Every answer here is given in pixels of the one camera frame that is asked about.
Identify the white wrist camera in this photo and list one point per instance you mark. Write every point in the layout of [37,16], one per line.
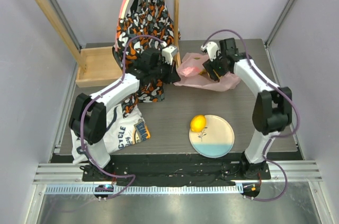
[212,49]
[169,53]

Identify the wooden clothes rack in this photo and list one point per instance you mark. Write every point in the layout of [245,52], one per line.
[96,66]

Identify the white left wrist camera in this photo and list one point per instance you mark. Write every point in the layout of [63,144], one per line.
[169,53]

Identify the yellow fake lemon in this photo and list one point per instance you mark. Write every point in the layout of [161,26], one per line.
[198,123]

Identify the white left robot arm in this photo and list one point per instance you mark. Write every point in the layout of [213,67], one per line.
[88,119]

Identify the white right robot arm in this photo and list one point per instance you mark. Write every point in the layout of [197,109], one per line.
[272,111]

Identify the slotted cable duct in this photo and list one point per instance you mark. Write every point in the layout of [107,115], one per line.
[142,190]

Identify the camouflage patterned shorts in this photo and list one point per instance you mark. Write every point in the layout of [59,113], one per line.
[146,25]

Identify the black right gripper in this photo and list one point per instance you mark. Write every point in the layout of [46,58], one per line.
[211,68]

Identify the cream and blue plate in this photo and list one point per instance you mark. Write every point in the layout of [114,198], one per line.
[215,140]

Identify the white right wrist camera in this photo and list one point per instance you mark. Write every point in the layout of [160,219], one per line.
[212,49]

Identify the pink plastic bag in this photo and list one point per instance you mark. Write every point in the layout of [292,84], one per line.
[193,74]

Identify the white printed t-shirt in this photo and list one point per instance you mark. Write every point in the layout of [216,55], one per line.
[121,132]

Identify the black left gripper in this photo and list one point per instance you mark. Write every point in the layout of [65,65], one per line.
[172,76]

